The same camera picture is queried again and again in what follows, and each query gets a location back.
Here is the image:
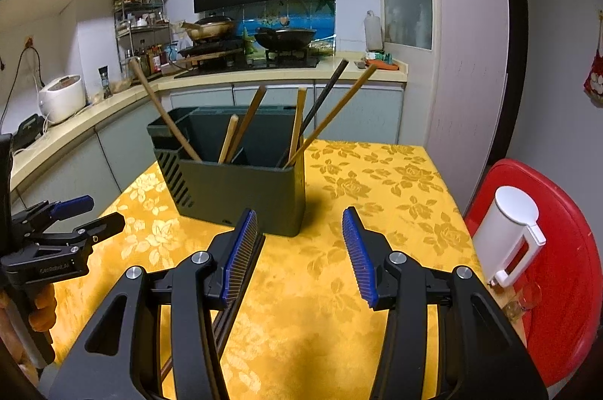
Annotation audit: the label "dark seasoning bottle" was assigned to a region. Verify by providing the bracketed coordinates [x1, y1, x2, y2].
[98, 67, 114, 99]

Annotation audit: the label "clear glass cup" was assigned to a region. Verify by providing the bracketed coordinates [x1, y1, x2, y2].
[500, 284, 542, 322]

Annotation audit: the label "blue backsplash picture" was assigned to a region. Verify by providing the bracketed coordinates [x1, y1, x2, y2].
[236, 0, 337, 48]

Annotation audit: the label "person's left hand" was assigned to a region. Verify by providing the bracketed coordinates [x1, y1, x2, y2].
[27, 284, 58, 331]

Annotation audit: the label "white plastic bottle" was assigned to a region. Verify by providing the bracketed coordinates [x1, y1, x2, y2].
[364, 10, 384, 52]

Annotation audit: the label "colourful dish rag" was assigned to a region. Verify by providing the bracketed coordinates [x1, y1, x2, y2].
[360, 52, 401, 72]

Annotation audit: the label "red hanging ornament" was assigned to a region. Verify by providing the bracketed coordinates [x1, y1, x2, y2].
[583, 10, 603, 109]

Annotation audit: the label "brown wooden chopstick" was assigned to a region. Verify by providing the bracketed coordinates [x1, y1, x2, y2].
[284, 64, 378, 169]
[159, 357, 176, 386]
[225, 86, 268, 164]
[128, 58, 202, 162]

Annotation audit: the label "metal spice rack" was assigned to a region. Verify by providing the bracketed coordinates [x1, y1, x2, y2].
[113, 0, 173, 80]

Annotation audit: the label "black countertop appliance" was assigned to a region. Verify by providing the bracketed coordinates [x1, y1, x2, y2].
[12, 113, 45, 151]

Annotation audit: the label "black gas stove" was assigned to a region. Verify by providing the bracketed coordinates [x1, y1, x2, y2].
[174, 42, 321, 79]

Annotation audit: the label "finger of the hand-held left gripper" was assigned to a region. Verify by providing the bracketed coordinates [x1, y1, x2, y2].
[28, 211, 126, 251]
[12, 195, 94, 236]

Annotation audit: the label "yellow floral tablecloth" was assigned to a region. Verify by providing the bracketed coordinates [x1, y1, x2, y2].
[47, 139, 528, 400]

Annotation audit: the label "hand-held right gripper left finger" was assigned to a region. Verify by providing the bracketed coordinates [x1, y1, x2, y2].
[49, 208, 267, 400]

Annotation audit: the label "golden wok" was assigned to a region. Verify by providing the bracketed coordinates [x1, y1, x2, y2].
[181, 17, 239, 43]

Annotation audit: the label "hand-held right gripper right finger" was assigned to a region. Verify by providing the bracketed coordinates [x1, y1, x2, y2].
[341, 207, 549, 400]

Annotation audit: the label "beige kitchen countertop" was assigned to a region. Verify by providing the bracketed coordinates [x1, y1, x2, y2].
[9, 50, 410, 193]

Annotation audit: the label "black wok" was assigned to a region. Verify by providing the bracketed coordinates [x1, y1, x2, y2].
[254, 27, 317, 51]

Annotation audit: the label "dark green utensil holder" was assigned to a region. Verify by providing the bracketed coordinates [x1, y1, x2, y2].
[146, 107, 306, 237]

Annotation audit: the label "white rice cooker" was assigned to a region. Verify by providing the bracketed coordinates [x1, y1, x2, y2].
[38, 75, 88, 125]

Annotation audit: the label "red plastic chair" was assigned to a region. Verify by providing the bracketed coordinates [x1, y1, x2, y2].
[464, 159, 603, 386]

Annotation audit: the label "white plastic pitcher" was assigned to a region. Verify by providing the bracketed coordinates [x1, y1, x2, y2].
[471, 185, 547, 288]

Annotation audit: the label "grey-green base cabinets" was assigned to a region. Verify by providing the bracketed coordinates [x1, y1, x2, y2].
[9, 82, 406, 212]

